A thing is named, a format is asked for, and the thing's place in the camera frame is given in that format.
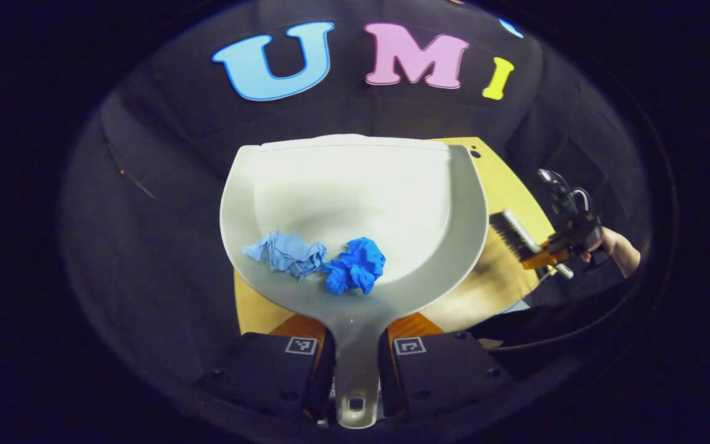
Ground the bright blue paper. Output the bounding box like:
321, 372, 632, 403
321, 237, 386, 295

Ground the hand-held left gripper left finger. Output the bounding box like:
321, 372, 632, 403
197, 313, 336, 424

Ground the light blue paper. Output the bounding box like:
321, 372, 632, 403
242, 231, 328, 279

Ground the small grey dustpan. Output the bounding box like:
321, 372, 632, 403
219, 134, 490, 429

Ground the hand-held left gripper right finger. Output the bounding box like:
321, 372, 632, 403
378, 312, 518, 421

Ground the thin white cable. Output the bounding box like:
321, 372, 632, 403
484, 281, 642, 353

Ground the wooden desktop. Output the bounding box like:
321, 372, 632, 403
234, 137, 558, 337

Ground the small grey broom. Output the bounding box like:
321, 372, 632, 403
489, 210, 574, 279

